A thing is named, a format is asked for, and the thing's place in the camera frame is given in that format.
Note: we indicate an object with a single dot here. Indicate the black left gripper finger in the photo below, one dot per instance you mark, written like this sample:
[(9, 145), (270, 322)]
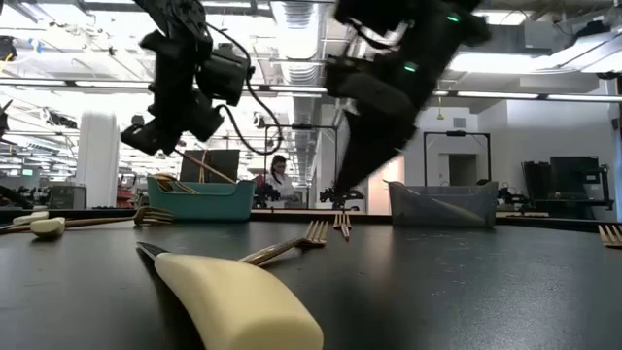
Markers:
[(146, 138)]

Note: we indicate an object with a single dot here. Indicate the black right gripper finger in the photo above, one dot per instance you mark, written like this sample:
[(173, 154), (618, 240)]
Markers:
[(374, 146)]

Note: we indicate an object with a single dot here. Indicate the small black robot arm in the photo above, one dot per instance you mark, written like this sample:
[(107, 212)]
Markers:
[(510, 197), (350, 198)]

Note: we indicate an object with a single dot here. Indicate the white round pillar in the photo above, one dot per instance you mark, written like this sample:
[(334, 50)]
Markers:
[(97, 160)]

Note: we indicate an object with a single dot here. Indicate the red cart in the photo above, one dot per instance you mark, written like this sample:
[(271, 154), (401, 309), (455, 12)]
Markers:
[(127, 189)]

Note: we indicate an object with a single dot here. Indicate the ceiling light strip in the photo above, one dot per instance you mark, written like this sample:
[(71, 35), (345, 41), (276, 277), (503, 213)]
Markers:
[(495, 94)]

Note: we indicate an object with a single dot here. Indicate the black monitor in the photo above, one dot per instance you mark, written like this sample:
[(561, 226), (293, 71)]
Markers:
[(221, 160)]

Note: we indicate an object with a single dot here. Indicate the dark grey plastic bin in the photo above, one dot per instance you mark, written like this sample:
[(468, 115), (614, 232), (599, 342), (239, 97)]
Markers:
[(418, 214)]

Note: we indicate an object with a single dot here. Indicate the teal plastic bin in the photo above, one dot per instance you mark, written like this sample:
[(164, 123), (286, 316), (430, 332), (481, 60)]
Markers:
[(204, 204)]

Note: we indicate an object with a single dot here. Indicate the dark cabinet box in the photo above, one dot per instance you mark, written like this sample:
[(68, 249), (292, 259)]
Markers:
[(68, 197)]

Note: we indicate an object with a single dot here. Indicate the person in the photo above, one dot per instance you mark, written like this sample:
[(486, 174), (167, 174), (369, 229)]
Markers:
[(282, 185)]

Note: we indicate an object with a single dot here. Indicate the red and black machine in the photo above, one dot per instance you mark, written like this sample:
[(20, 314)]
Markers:
[(266, 194)]

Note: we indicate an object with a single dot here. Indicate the green lit sign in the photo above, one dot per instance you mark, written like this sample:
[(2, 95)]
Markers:
[(27, 171)]

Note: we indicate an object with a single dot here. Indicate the black curved machine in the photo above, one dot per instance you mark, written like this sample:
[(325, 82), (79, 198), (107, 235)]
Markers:
[(19, 197)]

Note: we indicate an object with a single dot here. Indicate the black ceiling device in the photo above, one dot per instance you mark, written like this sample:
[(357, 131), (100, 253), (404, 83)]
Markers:
[(7, 47)]

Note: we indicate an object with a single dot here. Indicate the black desk with equipment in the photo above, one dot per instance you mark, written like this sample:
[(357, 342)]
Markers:
[(573, 175)]

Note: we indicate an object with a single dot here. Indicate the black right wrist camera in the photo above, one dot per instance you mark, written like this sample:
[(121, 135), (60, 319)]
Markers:
[(374, 94)]

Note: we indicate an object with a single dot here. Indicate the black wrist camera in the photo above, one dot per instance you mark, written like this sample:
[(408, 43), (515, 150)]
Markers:
[(374, 94), (223, 73)]

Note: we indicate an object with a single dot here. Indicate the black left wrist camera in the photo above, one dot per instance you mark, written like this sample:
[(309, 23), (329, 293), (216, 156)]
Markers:
[(223, 73)]

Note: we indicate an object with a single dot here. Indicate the black table border frame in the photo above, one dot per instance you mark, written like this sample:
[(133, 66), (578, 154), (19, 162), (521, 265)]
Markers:
[(369, 216)]

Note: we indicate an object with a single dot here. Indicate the black metal frame stand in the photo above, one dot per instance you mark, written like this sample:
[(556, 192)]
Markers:
[(457, 132), (301, 126)]

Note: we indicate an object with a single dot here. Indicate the grey wall vent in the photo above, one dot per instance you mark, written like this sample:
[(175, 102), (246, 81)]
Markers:
[(459, 122)]

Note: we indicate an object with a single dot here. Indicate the silver ribbed ceiling duct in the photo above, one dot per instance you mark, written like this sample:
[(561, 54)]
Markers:
[(301, 48)]

